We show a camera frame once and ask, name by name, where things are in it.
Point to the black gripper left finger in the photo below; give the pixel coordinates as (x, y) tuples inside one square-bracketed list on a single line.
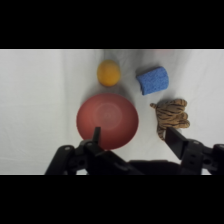
[(87, 156)]

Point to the blue sponge block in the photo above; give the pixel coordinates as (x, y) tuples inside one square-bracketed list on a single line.
[(153, 80)]

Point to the striped tiger plush toy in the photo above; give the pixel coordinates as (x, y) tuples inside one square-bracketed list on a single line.
[(171, 115)]

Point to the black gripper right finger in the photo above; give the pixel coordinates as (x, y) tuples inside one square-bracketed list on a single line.
[(190, 156)]

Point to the orange ball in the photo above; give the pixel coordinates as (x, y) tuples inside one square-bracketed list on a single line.
[(108, 73)]

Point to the pink bowl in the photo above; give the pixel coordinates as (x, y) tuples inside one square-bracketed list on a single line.
[(107, 120)]

